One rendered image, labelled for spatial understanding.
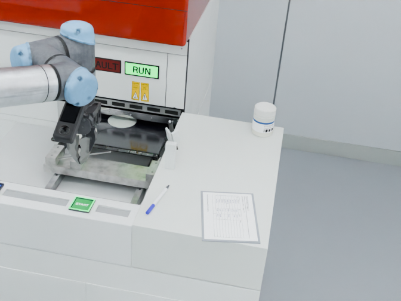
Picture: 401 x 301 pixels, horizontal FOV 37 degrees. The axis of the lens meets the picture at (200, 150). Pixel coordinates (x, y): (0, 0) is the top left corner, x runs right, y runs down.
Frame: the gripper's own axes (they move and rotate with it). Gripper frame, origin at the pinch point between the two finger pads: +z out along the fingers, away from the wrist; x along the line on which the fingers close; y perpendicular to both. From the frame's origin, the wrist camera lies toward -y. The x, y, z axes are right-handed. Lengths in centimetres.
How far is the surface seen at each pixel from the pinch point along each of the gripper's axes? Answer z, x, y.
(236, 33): 40, -17, 207
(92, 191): 28.6, 6.0, 25.4
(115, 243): 21.3, -10.7, -3.9
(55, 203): 15.0, 7.2, 0.0
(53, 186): 26.0, 17.0, 21.4
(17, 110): 24, 45, 59
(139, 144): 20.6, -4.1, 44.5
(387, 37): 31, -100, 207
